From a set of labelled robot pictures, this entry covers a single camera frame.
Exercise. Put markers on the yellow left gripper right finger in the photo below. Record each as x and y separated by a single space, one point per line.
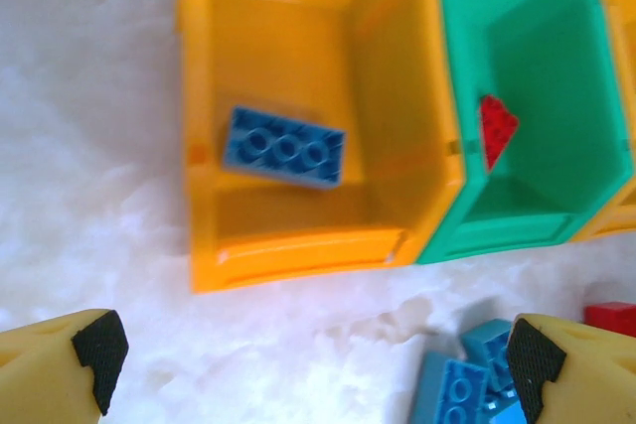
591 379

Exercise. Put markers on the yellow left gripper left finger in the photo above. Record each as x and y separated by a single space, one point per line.
45 374

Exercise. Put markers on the red lego brick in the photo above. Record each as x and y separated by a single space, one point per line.
611 317
497 126

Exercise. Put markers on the blue lego brick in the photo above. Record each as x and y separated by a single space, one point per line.
457 389
507 414
484 344
283 148

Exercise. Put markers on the green plastic bin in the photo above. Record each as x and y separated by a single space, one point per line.
546 96

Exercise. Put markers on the orange plastic bin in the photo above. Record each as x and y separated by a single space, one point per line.
626 46
298 22

